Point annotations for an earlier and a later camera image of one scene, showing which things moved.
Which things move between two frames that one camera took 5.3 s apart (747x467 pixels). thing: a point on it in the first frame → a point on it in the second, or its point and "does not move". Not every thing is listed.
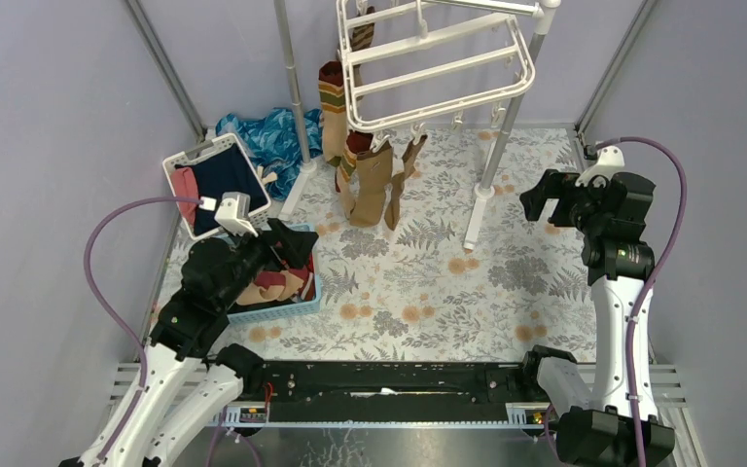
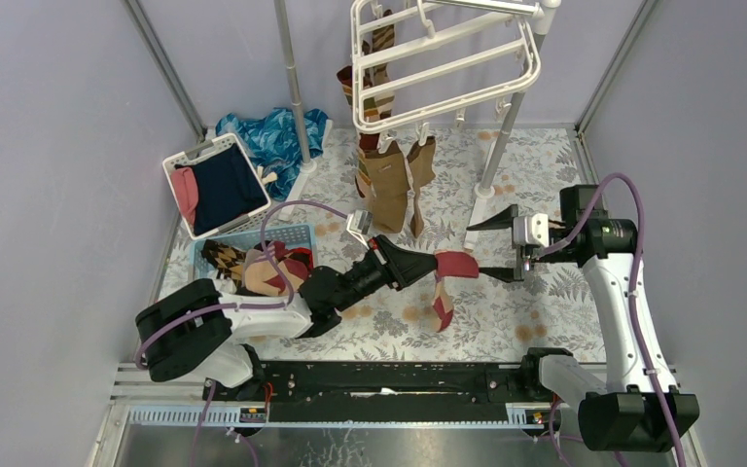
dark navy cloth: (226, 171) does not move
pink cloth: (185, 186) does not move
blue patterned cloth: (271, 139) does not move
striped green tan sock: (334, 112) → (366, 141)
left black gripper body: (276, 242) → (387, 262)
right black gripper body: (577, 206) → (560, 257)
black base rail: (391, 391) does not move
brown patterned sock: (361, 38) → (383, 39)
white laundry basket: (260, 213) does not move
